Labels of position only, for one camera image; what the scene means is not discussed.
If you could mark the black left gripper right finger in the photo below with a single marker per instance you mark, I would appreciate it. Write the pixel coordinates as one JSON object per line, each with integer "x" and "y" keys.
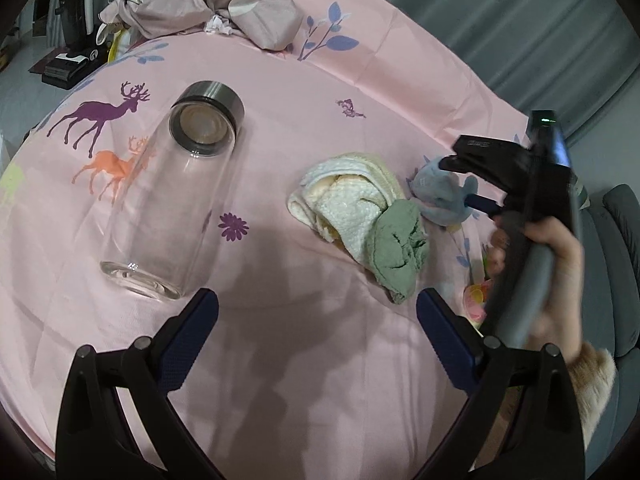
{"x": 520, "y": 420}

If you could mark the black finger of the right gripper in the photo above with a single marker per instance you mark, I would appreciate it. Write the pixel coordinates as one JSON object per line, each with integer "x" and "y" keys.
{"x": 485, "y": 157}

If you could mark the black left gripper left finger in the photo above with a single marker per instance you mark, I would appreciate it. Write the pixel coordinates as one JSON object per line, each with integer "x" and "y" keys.
{"x": 94, "y": 439}

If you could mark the blue plush elephant toy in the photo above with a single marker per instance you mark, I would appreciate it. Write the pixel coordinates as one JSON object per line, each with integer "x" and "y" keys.
{"x": 441, "y": 196}

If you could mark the green knitted cloth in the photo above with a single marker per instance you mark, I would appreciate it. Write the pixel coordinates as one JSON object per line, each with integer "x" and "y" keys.
{"x": 396, "y": 249}

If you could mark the person's right hand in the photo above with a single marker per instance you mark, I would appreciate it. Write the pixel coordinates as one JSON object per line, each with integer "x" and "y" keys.
{"x": 560, "y": 320}

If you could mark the pink drink bottle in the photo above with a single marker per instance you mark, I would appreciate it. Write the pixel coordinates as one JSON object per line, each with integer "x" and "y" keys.
{"x": 475, "y": 297}

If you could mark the grey sofa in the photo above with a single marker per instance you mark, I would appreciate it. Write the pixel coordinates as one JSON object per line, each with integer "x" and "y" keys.
{"x": 610, "y": 311}

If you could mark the grey curtain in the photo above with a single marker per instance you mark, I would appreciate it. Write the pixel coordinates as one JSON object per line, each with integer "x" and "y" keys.
{"x": 577, "y": 57}

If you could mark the cream waffle towel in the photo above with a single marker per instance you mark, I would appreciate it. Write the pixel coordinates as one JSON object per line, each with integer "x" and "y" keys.
{"x": 341, "y": 198}

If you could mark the pink printed bed sheet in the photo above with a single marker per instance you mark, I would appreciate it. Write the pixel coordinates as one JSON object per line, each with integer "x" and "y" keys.
{"x": 311, "y": 372}

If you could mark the clear glass bottle steel lid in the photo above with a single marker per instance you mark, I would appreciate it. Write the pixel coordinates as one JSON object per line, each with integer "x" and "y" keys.
{"x": 161, "y": 214}

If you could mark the crumpled mauve fabric pile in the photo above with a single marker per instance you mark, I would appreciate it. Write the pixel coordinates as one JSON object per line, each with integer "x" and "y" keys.
{"x": 269, "y": 24}

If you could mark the black device on floor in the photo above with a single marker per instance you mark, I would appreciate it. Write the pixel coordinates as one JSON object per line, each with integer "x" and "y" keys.
{"x": 70, "y": 27}

